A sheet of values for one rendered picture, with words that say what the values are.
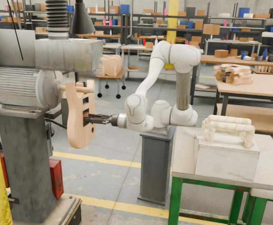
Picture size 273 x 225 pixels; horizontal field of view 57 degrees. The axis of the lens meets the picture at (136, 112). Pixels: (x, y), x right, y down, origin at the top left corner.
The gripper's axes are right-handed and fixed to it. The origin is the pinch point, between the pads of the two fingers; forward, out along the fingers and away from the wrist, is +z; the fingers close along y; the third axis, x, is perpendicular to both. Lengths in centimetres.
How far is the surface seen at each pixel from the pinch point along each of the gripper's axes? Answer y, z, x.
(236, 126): -27, -81, 10
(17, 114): -17.4, 34.7, 2.6
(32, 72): -15.8, 25.0, 27.1
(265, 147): 14, -108, -12
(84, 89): -8.9, -2.4, 18.5
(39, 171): -3, 32, -39
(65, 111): 14.4, 21.3, -1.3
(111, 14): 520, 142, 132
